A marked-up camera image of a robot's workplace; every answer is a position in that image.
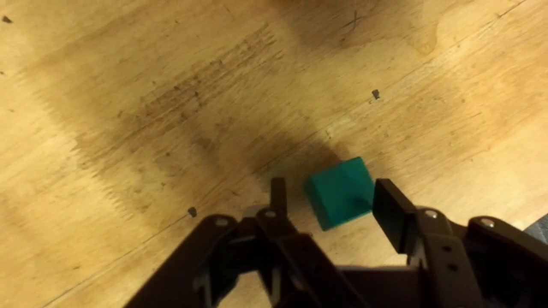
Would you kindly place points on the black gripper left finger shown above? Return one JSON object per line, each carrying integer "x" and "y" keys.
{"x": 268, "y": 263}

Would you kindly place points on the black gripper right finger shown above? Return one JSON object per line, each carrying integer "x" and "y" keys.
{"x": 457, "y": 258}

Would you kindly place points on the green block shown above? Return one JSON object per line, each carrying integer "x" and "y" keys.
{"x": 340, "y": 194}

